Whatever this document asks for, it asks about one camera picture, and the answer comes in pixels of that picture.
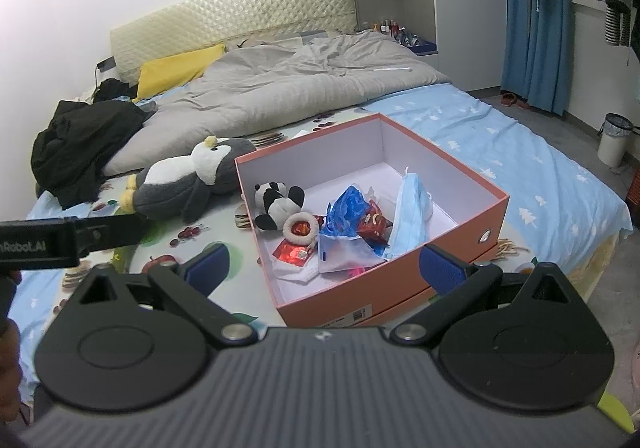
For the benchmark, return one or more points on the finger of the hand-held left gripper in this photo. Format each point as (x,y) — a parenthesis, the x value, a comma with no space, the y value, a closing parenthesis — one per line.
(112,230)

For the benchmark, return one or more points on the red printed snack packet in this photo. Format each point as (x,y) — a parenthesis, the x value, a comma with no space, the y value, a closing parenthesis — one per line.
(372,225)

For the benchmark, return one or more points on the wall socket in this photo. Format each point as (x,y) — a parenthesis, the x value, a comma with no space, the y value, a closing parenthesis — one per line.
(106,63)

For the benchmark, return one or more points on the person's left hand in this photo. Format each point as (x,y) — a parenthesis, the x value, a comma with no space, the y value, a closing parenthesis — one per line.
(9,368)

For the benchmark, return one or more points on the cream quilted headboard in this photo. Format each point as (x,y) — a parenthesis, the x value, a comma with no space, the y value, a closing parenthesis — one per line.
(240,13)

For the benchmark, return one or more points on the yellow pillow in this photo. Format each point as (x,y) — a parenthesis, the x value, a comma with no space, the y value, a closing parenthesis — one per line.
(175,68)

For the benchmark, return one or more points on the white knitted cloth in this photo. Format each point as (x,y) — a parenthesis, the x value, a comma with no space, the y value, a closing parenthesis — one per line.
(300,274)

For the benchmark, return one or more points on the blue plastic bag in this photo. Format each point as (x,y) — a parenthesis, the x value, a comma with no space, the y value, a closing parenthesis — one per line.
(345,210)

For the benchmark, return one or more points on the hanging striped garment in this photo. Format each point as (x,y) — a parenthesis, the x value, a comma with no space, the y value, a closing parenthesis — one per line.
(616,23)

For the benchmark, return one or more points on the light blue star bedsheet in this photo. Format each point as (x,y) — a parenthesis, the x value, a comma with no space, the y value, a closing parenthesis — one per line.
(500,153)

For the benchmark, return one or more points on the blue face mask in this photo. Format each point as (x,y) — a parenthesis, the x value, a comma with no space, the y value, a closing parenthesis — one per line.
(407,213)

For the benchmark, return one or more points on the blue tray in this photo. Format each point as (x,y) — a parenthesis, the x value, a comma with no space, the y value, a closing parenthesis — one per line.
(422,47)

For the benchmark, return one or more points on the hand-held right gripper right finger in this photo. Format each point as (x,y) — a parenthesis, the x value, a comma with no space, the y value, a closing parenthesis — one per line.
(442,270)

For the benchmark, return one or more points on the blue curtain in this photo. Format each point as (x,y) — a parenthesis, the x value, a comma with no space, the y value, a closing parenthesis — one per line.
(535,38)

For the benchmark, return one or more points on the orange cardboard box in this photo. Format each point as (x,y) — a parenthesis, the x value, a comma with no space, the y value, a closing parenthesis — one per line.
(360,298)

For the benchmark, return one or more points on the red slippers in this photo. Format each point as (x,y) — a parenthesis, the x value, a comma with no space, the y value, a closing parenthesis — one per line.
(515,100)

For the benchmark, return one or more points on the grey duvet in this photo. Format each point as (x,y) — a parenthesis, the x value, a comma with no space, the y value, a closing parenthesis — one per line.
(300,83)

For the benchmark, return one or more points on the black clothing pile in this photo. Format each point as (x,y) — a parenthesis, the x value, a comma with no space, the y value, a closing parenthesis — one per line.
(85,143)

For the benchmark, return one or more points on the white trash bin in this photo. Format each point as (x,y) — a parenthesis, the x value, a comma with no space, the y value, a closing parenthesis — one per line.
(615,143)

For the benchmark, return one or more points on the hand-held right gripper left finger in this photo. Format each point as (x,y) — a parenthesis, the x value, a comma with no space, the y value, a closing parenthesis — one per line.
(207,268)

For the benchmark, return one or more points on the red foil packet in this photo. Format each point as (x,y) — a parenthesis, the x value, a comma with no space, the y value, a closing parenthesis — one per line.
(292,254)

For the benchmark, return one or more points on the small panda plush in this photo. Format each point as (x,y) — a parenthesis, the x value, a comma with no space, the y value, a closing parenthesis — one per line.
(272,203)

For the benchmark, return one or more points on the grey white penguin plush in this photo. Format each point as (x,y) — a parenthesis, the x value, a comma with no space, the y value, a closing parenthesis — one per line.
(170,183)

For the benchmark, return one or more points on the white built-in cabinet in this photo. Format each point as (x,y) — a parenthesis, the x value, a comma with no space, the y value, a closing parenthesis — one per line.
(465,3)

